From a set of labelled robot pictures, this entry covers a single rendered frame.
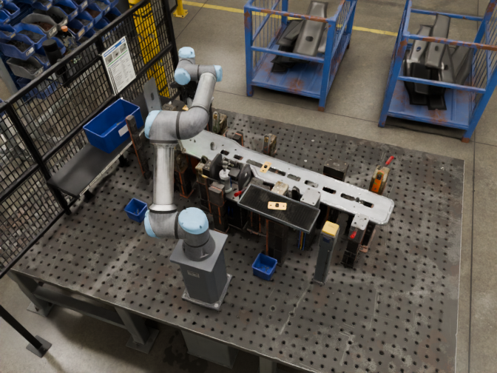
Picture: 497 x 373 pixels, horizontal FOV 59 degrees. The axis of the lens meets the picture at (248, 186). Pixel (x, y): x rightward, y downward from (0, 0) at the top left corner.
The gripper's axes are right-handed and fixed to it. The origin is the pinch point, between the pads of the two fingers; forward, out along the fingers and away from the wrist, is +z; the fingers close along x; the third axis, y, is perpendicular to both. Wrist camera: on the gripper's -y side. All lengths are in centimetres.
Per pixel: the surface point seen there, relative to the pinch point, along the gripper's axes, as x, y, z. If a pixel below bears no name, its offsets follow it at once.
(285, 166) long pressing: 5, 56, 25
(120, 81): 7, -55, 7
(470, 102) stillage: 224, 150, 104
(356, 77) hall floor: 241, 40, 124
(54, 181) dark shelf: -62, -51, 26
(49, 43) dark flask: -22, -65, -32
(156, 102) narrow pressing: 4.1, -27.0, 10.6
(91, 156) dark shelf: -38, -45, 26
